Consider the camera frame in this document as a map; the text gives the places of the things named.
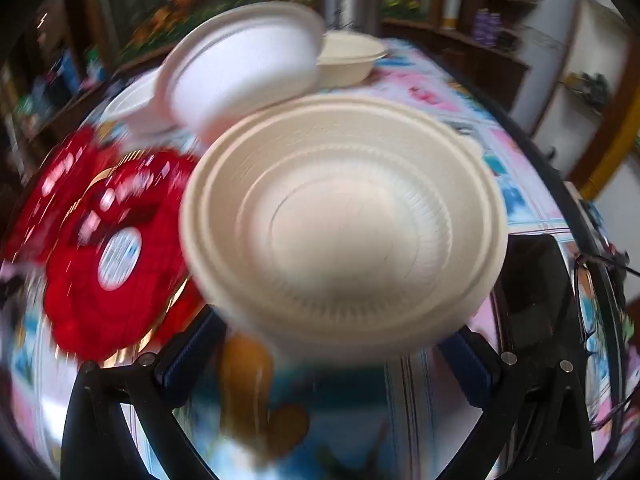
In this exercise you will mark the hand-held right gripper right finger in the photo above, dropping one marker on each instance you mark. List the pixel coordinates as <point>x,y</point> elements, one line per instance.
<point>472,370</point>

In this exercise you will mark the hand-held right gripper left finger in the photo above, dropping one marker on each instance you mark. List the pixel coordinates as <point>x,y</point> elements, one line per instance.
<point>185,360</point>

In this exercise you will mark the beige plastic bowl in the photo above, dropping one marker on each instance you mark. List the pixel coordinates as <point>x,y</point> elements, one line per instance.
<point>340,220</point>
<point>350,67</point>

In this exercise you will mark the white foam bowl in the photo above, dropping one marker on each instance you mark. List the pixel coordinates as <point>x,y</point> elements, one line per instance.
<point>130,105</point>
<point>240,70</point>

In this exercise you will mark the black smartphone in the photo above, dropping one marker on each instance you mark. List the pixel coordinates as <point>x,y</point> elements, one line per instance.
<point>540,290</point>

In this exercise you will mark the printed fruit tablecloth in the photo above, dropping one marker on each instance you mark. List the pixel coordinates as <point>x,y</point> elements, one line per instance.
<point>350,395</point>

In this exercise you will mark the black eyeglasses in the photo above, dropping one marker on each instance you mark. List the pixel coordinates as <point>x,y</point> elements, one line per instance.
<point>580,280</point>

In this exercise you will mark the dark small ornament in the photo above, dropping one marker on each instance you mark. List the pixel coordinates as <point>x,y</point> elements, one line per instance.
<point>595,85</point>

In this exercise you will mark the wooden corner cabinet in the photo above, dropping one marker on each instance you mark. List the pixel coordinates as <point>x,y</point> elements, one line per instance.
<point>450,55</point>

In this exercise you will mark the purple spray can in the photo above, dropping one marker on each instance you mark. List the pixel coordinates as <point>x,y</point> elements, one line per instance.
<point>494,30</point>
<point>480,30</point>

